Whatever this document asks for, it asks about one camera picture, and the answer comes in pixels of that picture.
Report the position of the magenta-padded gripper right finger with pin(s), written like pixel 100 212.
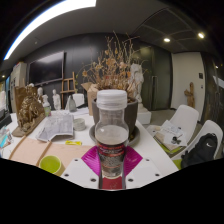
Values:
pixel 146 170

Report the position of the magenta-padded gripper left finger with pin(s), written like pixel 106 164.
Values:
pixel 78 170

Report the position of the clear plastic drink bottle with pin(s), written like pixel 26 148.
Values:
pixel 111 136

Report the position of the small yellow packet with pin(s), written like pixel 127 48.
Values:
pixel 73 143

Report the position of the yellow-green mug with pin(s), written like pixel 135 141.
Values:
pixel 50 164

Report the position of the grey pot saucer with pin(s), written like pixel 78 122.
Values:
pixel 134 138

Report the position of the white papers stack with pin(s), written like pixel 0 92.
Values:
pixel 170 133

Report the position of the small white round container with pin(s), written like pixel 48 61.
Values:
pixel 79 124

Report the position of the printed newspaper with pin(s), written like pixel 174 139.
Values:
pixel 56 126

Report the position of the light wooden drawing board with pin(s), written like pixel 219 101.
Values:
pixel 30 150

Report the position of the black backpack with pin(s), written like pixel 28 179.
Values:
pixel 200 151

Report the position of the grey spray bottle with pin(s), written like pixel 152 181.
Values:
pixel 72 105

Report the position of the white plastic chair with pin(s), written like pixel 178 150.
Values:
pixel 79 99
pixel 210 128
pixel 186 116

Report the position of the green translucent bottle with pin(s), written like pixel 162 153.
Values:
pixel 46 109

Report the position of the brown cardboard box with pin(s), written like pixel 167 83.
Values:
pixel 90 100

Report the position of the white plaster figurine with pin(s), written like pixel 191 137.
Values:
pixel 56 100

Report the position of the golden brown relief sculpture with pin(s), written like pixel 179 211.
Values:
pixel 30 110

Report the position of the wooden easel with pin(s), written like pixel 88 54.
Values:
pixel 68 90

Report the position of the tall white plaster statue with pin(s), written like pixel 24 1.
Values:
pixel 140 85

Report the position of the white plaster bust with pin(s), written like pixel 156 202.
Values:
pixel 40 91

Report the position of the black flat case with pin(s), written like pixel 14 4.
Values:
pixel 3 118

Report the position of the dried plant in grey pot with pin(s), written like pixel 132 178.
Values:
pixel 110 66

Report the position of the long ceiling light strip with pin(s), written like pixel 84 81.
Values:
pixel 43 16

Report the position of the wooden figure on wall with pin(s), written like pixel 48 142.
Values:
pixel 189 95

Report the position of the black wall screen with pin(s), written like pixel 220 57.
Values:
pixel 46 68

